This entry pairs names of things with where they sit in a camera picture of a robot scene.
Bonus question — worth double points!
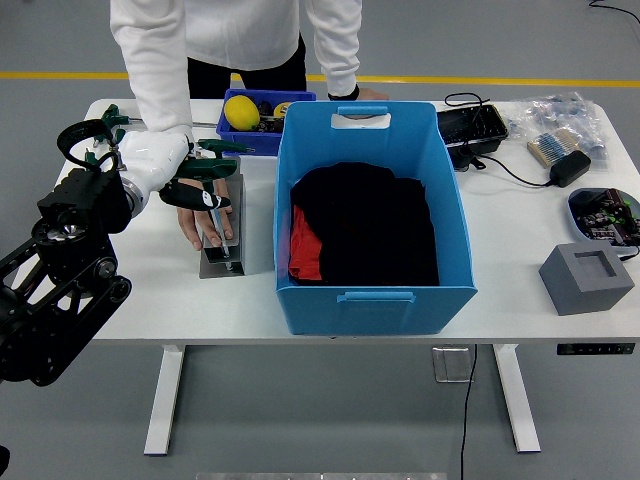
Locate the person's right hand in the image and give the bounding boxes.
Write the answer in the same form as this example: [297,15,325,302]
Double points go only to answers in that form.
[175,177,235,252]

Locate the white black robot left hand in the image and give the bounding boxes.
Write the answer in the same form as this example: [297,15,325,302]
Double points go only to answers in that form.
[118,130,233,211]

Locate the grey metal tool stand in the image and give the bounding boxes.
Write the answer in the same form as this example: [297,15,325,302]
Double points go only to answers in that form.
[198,157,247,280]

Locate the large green T-handle wrench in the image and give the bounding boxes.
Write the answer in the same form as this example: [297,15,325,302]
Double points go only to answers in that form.
[177,157,240,260]

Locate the large light blue box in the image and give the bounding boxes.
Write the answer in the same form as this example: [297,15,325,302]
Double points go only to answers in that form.
[273,100,479,337]

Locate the small dark blue bin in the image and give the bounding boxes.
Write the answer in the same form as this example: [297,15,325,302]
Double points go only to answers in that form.
[215,88,317,157]

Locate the yellow lemon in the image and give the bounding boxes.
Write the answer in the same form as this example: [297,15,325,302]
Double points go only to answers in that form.
[223,94,261,132]

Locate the black plastic tray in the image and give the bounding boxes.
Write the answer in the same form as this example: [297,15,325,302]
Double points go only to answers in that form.
[436,104,510,151]

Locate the red cloth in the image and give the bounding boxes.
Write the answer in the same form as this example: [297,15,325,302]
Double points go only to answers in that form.
[288,204,324,281]

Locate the black cloth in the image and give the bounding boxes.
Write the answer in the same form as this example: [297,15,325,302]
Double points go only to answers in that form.
[289,162,441,289]

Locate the person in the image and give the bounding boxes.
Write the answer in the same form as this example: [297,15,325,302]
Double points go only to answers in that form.
[109,0,364,101]

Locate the white table leg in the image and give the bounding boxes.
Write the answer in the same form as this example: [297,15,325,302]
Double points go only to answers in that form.
[492,343,542,455]
[143,344,187,457]

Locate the clear bag of parts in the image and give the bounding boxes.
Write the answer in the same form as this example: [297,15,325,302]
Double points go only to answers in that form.
[507,91,609,174]

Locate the resistor tape bundle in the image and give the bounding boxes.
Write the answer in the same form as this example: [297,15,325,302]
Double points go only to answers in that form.
[526,127,584,168]

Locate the black power adapter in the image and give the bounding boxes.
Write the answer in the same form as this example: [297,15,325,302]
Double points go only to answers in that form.
[548,149,593,190]

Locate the light blue dish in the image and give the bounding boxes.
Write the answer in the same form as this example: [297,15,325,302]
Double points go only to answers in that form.
[567,187,640,259]

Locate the metal floor plate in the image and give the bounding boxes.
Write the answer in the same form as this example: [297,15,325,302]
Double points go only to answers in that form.
[432,346,475,384]

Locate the grey block with square recess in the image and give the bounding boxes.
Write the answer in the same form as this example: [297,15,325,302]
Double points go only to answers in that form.
[538,242,636,317]

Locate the black table control panel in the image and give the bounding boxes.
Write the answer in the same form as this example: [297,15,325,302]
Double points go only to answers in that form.
[556,342,636,357]

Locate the black cord plug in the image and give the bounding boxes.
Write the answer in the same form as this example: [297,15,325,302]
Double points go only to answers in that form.
[451,147,487,173]

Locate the black adapter cord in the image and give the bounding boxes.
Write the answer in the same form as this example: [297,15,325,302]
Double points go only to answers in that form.
[443,91,554,189]

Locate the black floor cable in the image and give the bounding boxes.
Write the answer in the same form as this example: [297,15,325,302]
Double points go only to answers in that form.
[587,0,640,24]
[458,344,479,480]

